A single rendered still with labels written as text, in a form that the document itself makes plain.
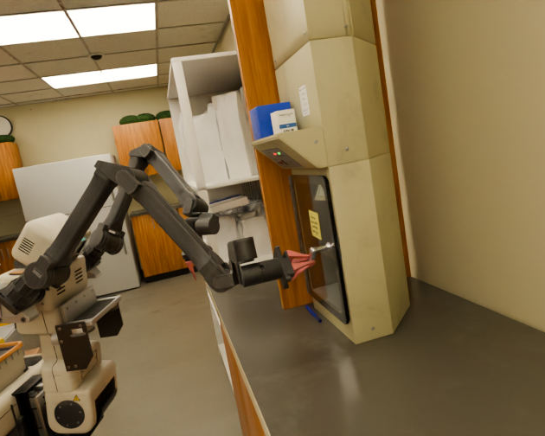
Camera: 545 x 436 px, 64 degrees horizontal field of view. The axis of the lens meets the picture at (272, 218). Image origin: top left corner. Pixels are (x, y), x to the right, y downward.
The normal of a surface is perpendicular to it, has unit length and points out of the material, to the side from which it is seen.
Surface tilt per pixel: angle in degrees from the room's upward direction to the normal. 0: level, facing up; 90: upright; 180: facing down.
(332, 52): 90
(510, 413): 0
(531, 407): 0
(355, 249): 90
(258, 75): 90
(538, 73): 90
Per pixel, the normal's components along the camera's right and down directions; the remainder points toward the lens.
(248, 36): 0.25, 0.11
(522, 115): -0.95, 0.20
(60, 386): -0.04, 0.16
